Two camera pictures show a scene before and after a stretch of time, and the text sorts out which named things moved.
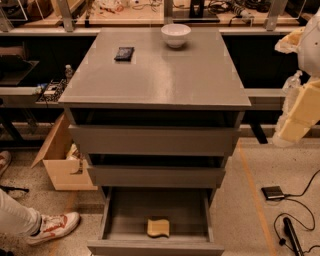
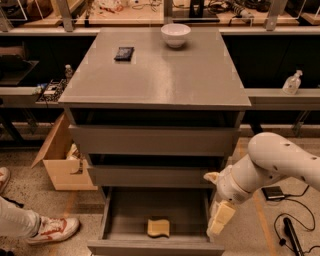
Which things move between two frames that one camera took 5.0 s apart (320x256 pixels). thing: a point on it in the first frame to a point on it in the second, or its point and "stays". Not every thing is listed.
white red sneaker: (5, 161) to (5, 176)
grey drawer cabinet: (159, 112) stays
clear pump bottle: (293, 80) stays
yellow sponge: (158, 227) stays
